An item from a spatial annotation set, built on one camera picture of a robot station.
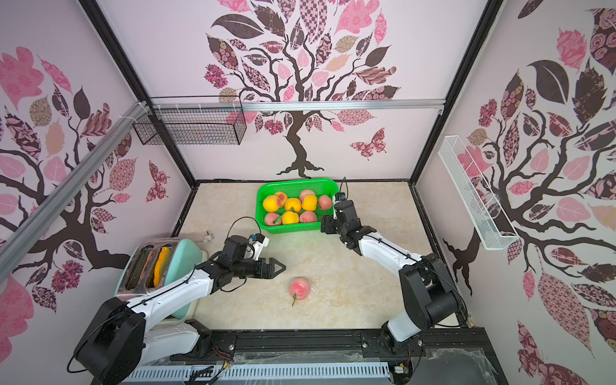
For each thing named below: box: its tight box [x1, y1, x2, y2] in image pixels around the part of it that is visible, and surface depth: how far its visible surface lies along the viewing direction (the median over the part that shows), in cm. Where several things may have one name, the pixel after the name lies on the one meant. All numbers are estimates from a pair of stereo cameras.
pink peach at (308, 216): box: [299, 210, 317, 223], surface depth 101 cm
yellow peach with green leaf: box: [284, 198, 302, 212], surface depth 106 cm
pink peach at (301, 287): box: [289, 277, 311, 301], surface depth 82 cm
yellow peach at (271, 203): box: [262, 194, 282, 213], surface depth 101 cm
